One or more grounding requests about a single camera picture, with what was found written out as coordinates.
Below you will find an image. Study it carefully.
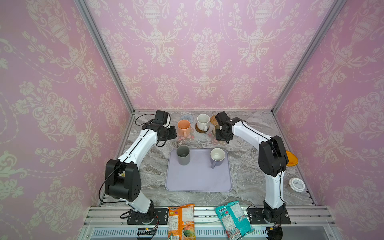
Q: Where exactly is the beige yellow mug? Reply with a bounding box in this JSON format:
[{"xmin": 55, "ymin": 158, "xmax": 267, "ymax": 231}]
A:
[{"xmin": 212, "ymin": 124, "xmax": 221, "ymax": 138}]

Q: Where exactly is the pink flower silicone coaster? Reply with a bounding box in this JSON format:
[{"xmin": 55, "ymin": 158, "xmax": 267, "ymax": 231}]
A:
[{"xmin": 209, "ymin": 133, "xmax": 227, "ymax": 146}]

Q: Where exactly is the peach orange mug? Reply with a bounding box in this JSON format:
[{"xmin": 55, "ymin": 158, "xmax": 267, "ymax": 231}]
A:
[{"xmin": 177, "ymin": 120, "xmax": 191, "ymax": 138}]

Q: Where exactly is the lavender mug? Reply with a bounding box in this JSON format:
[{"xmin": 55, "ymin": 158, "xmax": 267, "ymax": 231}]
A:
[{"xmin": 210, "ymin": 148, "xmax": 226, "ymax": 169}]

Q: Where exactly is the brown wooden round coaster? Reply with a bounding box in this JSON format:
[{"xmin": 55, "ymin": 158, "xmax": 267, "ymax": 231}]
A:
[{"xmin": 195, "ymin": 123, "xmax": 210, "ymax": 133}]

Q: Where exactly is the grey mug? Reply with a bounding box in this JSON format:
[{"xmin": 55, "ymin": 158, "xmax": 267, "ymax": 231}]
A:
[{"xmin": 176, "ymin": 146, "xmax": 190, "ymax": 166}]

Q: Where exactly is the white mug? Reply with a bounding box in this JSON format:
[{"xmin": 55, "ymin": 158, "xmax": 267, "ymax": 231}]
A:
[{"xmin": 197, "ymin": 114, "xmax": 210, "ymax": 131}]

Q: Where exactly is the blue woven round coaster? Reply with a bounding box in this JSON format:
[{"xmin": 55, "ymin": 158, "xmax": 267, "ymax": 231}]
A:
[{"xmin": 180, "ymin": 114, "xmax": 194, "ymax": 123}]

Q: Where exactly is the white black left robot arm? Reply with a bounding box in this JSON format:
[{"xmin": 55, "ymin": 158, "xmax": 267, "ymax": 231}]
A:
[{"xmin": 104, "ymin": 123, "xmax": 177, "ymax": 225}]

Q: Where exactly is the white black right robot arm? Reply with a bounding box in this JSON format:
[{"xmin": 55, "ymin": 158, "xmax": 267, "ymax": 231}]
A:
[{"xmin": 216, "ymin": 118, "xmax": 289, "ymax": 224}]

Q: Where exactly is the woven rattan round coaster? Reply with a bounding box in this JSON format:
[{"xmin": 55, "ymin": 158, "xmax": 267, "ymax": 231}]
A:
[{"xmin": 210, "ymin": 116, "xmax": 218, "ymax": 126}]

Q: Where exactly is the lavender silicone tray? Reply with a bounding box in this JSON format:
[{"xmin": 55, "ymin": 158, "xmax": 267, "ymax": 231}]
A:
[{"xmin": 165, "ymin": 149, "xmax": 232, "ymax": 192}]

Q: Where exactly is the orange snack bag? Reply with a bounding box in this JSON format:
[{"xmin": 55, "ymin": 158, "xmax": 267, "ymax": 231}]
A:
[{"xmin": 168, "ymin": 204, "xmax": 196, "ymax": 240}]

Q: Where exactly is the teal snack bag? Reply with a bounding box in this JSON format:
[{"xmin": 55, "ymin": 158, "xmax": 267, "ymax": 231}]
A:
[{"xmin": 215, "ymin": 201, "xmax": 255, "ymax": 240}]

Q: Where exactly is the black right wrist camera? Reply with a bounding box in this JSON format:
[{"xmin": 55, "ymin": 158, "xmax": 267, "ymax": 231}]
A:
[{"xmin": 215, "ymin": 112, "xmax": 243, "ymax": 126}]

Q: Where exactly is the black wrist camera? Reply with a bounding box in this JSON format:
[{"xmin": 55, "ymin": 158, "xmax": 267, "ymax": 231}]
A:
[
  {"xmin": 215, "ymin": 112, "xmax": 243, "ymax": 126},
  {"xmin": 142, "ymin": 110, "xmax": 170, "ymax": 132}
]

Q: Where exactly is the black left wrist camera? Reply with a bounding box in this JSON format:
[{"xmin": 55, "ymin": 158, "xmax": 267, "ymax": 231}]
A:
[{"xmin": 142, "ymin": 110, "xmax": 170, "ymax": 132}]

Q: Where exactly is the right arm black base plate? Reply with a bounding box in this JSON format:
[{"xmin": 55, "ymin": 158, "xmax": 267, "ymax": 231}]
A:
[{"xmin": 247, "ymin": 206, "xmax": 292, "ymax": 225}]

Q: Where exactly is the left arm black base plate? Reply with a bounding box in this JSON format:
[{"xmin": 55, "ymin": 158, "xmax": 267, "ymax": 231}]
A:
[{"xmin": 127, "ymin": 208, "xmax": 169, "ymax": 225}]

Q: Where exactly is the aluminium front rail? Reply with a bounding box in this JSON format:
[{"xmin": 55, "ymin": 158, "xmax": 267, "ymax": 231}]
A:
[{"xmin": 84, "ymin": 205, "xmax": 336, "ymax": 227}]

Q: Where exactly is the aluminium frame post left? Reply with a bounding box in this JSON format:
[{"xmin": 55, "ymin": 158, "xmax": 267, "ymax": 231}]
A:
[{"xmin": 74, "ymin": 0, "xmax": 135, "ymax": 115}]

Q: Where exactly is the aluminium frame post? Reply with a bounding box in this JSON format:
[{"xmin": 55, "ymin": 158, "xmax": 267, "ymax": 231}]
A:
[
  {"xmin": 74, "ymin": 0, "xmax": 135, "ymax": 115},
  {"xmin": 271, "ymin": 0, "xmax": 347, "ymax": 116}
]

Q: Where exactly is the aluminium frame post right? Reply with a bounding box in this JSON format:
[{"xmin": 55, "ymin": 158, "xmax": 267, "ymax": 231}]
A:
[{"xmin": 271, "ymin": 0, "xmax": 347, "ymax": 116}]

